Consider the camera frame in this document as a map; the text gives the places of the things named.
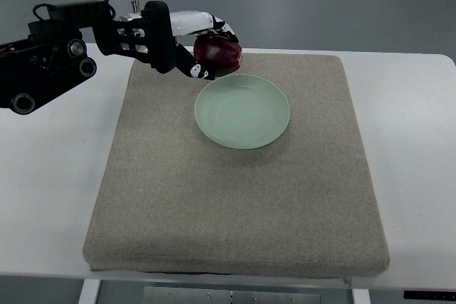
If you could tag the white left table leg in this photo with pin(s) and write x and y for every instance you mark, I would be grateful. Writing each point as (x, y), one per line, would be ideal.
(89, 291)

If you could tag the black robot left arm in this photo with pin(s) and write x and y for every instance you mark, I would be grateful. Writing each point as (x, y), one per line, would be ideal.
(54, 58)

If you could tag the white table leg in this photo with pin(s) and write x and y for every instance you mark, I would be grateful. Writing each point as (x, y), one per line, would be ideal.
(361, 296)
(89, 291)

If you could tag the dark red apple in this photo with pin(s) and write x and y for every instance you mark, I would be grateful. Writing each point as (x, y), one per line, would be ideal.
(217, 54)

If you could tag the white right table leg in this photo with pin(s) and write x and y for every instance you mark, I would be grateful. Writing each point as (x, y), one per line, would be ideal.
(361, 296)

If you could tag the light green plate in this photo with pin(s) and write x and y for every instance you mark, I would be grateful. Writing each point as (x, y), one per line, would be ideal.
(242, 111)

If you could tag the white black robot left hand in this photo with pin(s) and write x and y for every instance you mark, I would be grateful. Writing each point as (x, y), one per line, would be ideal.
(165, 39)

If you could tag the beige fabric cushion mat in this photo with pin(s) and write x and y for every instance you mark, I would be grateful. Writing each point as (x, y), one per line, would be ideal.
(174, 201)

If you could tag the black table control panel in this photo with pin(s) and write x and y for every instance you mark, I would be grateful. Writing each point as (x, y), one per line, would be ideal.
(429, 295)

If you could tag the grey metal table crossbar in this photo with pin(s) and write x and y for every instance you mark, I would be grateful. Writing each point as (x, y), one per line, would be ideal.
(153, 294)

